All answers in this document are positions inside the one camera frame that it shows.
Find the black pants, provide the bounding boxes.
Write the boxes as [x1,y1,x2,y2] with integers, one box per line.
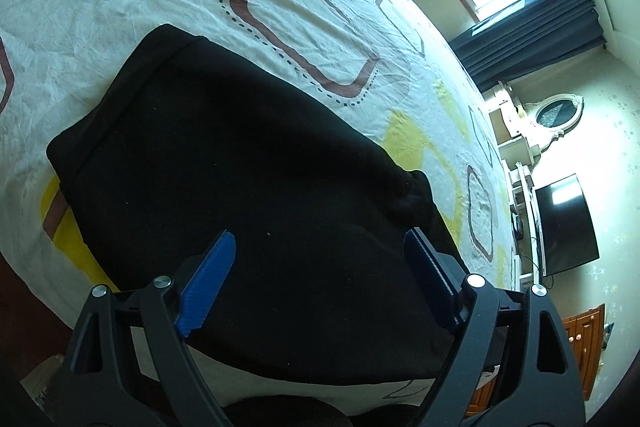
[46,24,471,380]

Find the dark blue curtain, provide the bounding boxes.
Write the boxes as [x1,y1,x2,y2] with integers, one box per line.
[450,0,606,92]

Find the orange wooden cabinet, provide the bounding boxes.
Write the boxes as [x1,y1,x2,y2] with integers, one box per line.
[465,304,608,418]

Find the patterned white bed sheet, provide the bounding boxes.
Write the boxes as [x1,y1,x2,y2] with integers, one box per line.
[0,0,521,408]

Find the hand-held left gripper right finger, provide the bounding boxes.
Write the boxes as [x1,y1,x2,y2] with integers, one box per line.
[402,227,586,427]

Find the black flat television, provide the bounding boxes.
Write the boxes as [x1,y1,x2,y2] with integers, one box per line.
[534,174,600,278]

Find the cardboard box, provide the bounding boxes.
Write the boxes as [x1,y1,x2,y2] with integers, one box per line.
[20,354,68,408]

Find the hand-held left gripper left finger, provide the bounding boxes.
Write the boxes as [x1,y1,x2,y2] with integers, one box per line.
[55,229,238,427]

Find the white ornate dressing table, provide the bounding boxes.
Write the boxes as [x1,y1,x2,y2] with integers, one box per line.
[480,79,586,293]

